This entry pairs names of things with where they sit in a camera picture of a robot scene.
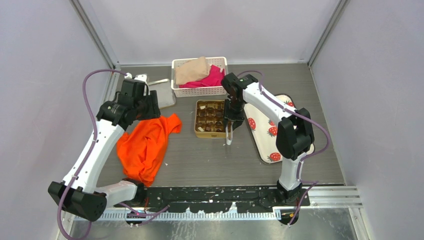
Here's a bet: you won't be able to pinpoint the beige cloth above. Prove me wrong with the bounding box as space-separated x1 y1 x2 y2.
175 56 211 85

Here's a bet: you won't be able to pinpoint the pink cloth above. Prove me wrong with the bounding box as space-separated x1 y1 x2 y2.
179 64 226 89

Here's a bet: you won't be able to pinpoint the strawberry pattern tray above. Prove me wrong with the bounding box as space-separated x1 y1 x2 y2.
244 93 316 165

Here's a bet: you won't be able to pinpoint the white slotted cable duct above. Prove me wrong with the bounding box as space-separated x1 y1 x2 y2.
73 209 282 222

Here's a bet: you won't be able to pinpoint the silver box lid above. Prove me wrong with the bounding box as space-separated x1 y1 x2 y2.
148 78 176 109

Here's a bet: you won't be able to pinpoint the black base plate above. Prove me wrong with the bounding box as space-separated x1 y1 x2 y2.
124 185 310 214

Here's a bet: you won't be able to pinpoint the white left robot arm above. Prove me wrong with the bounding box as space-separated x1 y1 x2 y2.
47 74 161 222

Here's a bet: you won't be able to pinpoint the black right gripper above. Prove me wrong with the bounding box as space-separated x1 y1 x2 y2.
222 98 246 131

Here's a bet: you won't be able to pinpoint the white plastic basket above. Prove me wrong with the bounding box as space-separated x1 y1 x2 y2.
170 56 229 98

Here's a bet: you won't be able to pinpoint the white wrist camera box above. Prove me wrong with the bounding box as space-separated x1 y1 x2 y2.
123 72 148 86

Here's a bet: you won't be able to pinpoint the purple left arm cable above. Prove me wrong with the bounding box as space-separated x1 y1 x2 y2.
56 69 170 240

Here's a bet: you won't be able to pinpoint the orange cloth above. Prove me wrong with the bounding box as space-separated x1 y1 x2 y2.
116 113 183 187

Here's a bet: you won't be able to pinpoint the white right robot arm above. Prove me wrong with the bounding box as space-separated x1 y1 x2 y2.
221 73 315 206

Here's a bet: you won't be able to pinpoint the gold chocolate tray box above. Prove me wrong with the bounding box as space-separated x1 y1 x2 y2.
193 100 227 139

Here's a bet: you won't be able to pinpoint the metal tongs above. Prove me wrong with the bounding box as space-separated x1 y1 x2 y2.
225 122 233 146

